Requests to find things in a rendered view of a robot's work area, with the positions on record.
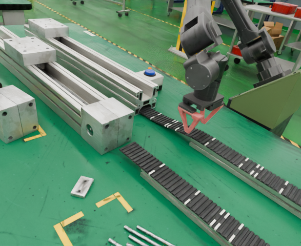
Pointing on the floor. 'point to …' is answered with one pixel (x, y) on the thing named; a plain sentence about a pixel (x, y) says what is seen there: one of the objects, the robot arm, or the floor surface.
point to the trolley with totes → (284, 11)
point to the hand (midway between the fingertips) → (195, 125)
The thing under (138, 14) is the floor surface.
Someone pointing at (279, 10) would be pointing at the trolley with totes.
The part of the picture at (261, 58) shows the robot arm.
